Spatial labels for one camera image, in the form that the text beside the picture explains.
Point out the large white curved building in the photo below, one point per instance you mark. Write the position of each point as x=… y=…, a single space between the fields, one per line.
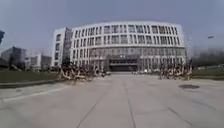
x=123 y=43

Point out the row of parked bicycles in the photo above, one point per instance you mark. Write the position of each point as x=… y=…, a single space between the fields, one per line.
x=175 y=71
x=76 y=72

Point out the dark manhole cover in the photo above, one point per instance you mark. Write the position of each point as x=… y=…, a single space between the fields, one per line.
x=188 y=86

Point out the grey kerb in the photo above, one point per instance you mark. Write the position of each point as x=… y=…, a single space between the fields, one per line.
x=26 y=83

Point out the grey low buildings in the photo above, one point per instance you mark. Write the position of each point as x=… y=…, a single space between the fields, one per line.
x=23 y=59

